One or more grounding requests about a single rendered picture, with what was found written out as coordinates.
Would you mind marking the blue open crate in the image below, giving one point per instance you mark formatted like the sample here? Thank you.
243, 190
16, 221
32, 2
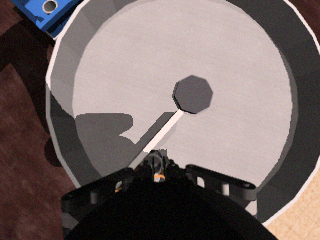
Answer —
52, 23

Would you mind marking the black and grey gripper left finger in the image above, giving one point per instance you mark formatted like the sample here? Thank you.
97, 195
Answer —
76, 204

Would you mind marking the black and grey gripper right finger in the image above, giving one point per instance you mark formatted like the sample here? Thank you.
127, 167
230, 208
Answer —
240, 191

